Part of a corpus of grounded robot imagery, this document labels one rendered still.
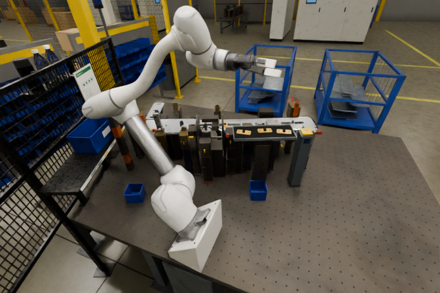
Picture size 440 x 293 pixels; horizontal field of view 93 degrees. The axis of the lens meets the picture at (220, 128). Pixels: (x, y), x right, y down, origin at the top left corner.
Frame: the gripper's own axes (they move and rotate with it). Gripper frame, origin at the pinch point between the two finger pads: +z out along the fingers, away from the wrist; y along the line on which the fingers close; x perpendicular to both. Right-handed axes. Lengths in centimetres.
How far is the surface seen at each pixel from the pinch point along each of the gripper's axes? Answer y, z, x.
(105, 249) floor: 46, -113, 169
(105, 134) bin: 14, -104, 59
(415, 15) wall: 1320, 316, -716
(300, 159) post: 62, 18, 39
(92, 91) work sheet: 21, -137, 34
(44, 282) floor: 13, -133, 191
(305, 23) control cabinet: 734, -118, -361
